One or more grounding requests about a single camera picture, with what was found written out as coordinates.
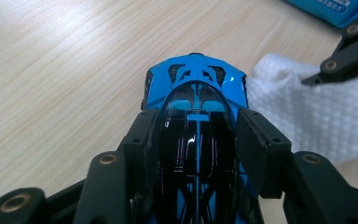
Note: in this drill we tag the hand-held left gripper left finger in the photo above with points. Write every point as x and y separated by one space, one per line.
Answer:
136 140

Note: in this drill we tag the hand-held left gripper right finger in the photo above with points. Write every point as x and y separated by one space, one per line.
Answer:
270 146

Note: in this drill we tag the blue wet wipes pack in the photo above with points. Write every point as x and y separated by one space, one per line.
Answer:
329 9

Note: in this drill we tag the white wet wipe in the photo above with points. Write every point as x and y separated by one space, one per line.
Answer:
317 118

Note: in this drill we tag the blue and black toy car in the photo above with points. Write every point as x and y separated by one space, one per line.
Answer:
195 71

